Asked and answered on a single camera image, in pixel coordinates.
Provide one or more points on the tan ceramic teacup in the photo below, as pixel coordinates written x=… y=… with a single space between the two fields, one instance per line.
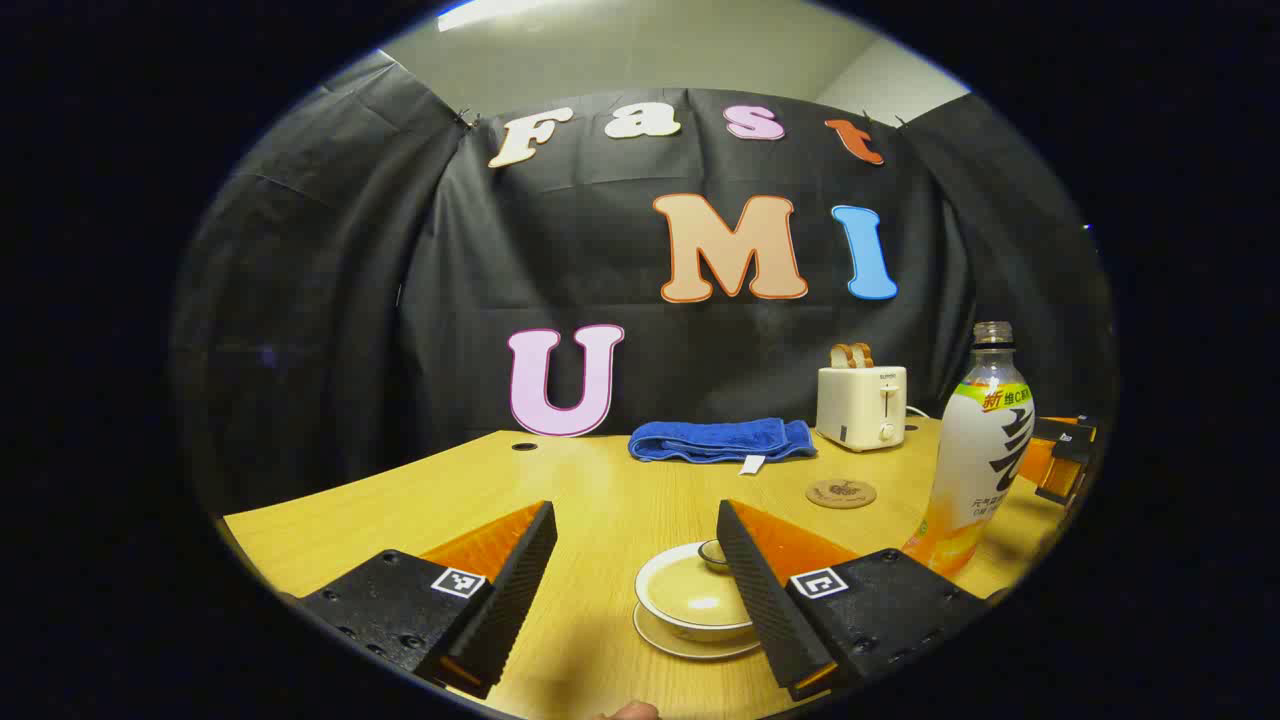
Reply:
x=668 y=612

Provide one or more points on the black backdrop cloth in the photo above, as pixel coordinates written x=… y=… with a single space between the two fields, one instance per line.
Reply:
x=400 y=300

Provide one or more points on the plastic water bottle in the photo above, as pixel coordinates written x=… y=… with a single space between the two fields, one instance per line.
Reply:
x=975 y=450

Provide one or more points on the tan teacup lid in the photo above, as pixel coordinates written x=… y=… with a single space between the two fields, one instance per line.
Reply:
x=695 y=592

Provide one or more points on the round cork coaster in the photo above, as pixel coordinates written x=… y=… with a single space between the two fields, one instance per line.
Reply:
x=841 y=493

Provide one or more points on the toast slice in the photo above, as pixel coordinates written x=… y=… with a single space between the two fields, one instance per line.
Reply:
x=863 y=355
x=840 y=356

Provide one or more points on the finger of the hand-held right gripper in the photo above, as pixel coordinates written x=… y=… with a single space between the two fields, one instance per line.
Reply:
x=1060 y=440

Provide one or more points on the white teacup saucer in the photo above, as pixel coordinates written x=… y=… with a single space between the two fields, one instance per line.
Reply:
x=680 y=648

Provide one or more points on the ceiling light panel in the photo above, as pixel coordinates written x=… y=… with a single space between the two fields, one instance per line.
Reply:
x=485 y=12

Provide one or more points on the blue folded towel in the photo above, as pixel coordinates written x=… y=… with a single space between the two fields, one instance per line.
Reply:
x=715 y=440

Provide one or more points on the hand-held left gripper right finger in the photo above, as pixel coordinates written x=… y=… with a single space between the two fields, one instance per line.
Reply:
x=765 y=610

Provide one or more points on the cream toaster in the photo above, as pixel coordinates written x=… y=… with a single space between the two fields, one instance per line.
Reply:
x=858 y=410

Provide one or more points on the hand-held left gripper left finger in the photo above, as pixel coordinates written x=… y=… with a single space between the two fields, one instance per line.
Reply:
x=515 y=600

